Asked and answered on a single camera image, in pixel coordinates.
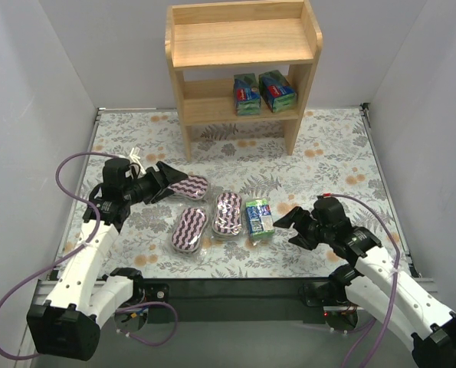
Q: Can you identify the wooden two-tier shelf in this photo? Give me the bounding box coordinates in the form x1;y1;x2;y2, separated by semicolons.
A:
165;1;323;156

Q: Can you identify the pink wavy sponge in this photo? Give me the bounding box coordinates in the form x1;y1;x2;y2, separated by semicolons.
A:
167;175;210;201
212;192;243;238
171;207;208;254

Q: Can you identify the pink wavy sponge top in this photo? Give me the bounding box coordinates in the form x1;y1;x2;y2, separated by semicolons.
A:
167;175;210;201

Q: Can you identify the pink wavy sponge lower left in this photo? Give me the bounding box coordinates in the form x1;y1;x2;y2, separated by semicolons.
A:
171;207;208;254

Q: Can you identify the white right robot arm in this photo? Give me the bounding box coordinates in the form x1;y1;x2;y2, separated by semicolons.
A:
274;198;456;367

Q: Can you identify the green blue sponge pack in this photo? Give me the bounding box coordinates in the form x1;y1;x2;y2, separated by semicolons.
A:
233;73;261;116
258;70;297;113
245;198;275;243

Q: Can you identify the floral patterned table mat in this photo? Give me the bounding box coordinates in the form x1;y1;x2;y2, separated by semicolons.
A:
54;107;412;279

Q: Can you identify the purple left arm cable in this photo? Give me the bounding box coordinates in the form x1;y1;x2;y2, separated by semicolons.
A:
0;152;179;360

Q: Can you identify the white cable connector tag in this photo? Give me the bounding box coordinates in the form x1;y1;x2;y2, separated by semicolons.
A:
129;146;145;174

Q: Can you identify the pink wavy sponge middle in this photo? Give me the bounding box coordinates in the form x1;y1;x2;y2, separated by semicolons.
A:
212;192;243;238

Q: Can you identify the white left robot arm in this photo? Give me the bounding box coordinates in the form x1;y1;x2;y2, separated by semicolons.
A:
27;158;188;361

